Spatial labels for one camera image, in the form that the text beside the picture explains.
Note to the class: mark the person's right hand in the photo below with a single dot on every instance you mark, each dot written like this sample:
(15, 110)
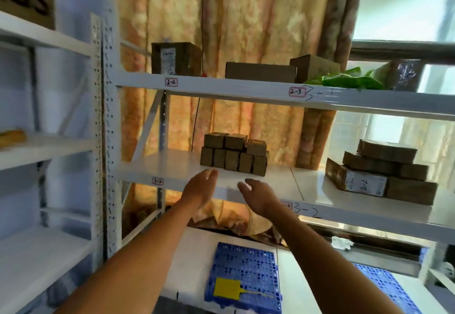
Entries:
(263, 200)

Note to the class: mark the person's left hand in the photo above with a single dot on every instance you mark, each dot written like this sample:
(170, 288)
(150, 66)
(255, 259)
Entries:
(199, 189)

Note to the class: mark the white metal shelving rack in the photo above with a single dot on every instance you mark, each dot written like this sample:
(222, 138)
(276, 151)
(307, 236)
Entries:
(167, 168)

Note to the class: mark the boxes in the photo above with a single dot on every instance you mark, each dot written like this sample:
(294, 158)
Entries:
(231, 160)

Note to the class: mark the blue plastic pallet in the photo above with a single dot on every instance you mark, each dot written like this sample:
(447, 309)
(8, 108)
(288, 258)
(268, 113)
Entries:
(245, 260)
(391, 289)

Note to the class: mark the yellow tag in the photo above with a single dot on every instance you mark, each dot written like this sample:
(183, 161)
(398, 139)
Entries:
(227, 288)

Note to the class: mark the dark cardboard box white label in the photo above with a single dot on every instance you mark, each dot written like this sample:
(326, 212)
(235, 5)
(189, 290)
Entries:
(185, 59)

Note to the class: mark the person's left forearm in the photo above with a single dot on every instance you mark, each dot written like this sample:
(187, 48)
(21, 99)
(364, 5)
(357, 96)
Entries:
(135, 267)

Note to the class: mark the person's right forearm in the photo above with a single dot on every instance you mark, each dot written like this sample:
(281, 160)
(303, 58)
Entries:
(327, 274)

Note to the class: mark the white crumpled tissue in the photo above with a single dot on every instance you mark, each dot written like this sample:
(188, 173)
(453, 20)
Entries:
(342, 243)

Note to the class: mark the green plastic bag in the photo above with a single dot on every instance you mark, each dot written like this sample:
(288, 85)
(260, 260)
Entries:
(352, 80)

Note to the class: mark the white metal storage rack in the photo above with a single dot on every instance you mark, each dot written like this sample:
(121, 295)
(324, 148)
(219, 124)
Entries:
(42, 146)

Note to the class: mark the shiny wrapped brown parcel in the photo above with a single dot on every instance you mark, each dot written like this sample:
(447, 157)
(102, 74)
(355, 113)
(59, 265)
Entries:
(401, 75)

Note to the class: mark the yellow flat bundle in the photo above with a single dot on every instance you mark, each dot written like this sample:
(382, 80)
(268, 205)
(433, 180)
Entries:
(12, 138)

